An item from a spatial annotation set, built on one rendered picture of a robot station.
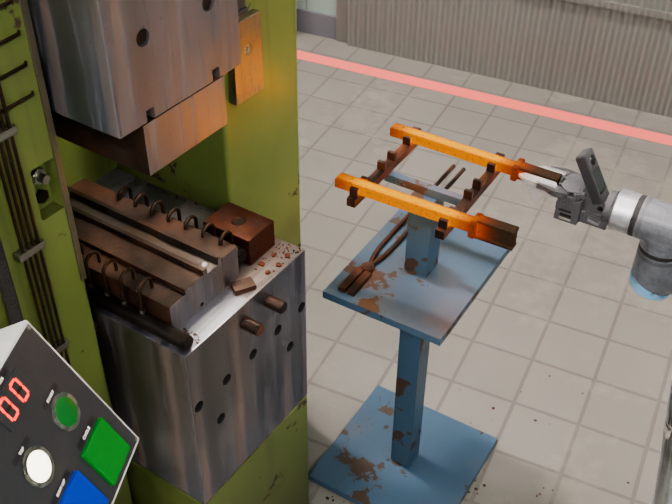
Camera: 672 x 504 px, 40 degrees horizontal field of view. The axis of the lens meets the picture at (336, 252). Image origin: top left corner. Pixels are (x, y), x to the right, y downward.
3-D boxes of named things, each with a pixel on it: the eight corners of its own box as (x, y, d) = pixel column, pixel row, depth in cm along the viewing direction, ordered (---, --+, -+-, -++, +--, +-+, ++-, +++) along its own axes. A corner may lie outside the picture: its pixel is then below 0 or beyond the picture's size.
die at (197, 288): (239, 276, 185) (237, 243, 179) (173, 333, 172) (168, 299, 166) (89, 206, 203) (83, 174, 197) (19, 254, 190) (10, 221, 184)
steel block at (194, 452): (307, 394, 220) (305, 249, 192) (205, 505, 195) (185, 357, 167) (134, 305, 244) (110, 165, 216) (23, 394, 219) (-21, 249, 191)
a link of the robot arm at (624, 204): (633, 208, 187) (647, 185, 193) (609, 200, 189) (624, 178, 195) (624, 242, 192) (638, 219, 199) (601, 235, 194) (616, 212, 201)
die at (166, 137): (227, 123, 162) (224, 75, 156) (150, 176, 149) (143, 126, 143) (60, 60, 180) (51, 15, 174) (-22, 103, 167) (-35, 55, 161)
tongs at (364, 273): (452, 166, 250) (452, 162, 249) (466, 171, 248) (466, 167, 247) (337, 290, 210) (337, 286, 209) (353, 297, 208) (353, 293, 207)
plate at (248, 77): (264, 87, 190) (260, 10, 179) (237, 106, 184) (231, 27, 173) (256, 85, 191) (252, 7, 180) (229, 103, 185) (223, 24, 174)
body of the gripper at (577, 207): (549, 217, 200) (603, 235, 195) (555, 185, 194) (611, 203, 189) (562, 200, 205) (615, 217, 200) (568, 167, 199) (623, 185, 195)
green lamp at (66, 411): (87, 415, 136) (82, 396, 134) (64, 436, 133) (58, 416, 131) (72, 406, 138) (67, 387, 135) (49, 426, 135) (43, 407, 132)
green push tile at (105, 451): (131, 446, 143) (102, 415, 139) (115, 486, 138) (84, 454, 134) (122, 449, 144) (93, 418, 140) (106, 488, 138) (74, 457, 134)
